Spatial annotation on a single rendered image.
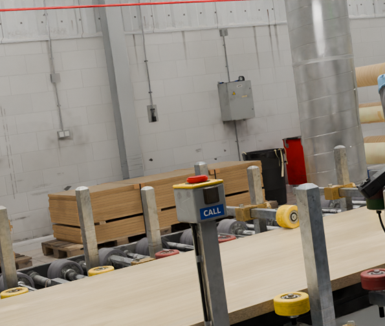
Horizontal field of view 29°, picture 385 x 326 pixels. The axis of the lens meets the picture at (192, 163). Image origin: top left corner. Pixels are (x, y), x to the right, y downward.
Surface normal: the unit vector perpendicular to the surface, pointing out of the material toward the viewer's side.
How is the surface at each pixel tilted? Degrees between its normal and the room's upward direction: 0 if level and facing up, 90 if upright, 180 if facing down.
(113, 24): 90
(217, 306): 90
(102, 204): 90
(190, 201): 90
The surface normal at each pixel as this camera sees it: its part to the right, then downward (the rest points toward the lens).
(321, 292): 0.54, -0.01
